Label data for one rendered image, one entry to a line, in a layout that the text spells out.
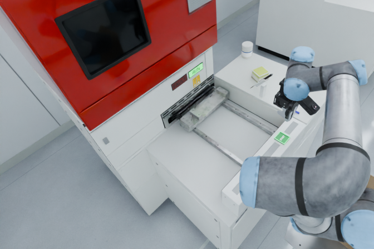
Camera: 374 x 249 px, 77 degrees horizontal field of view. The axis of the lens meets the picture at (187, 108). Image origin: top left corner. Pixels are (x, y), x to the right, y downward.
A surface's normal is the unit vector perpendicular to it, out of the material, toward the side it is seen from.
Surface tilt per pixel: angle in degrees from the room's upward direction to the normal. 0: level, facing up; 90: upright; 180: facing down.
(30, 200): 0
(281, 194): 55
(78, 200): 0
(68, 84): 90
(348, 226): 45
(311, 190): 38
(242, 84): 0
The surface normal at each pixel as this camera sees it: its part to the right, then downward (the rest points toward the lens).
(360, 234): -0.52, -0.02
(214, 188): -0.12, -0.67
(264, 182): -0.62, -0.29
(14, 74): 0.69, 0.47
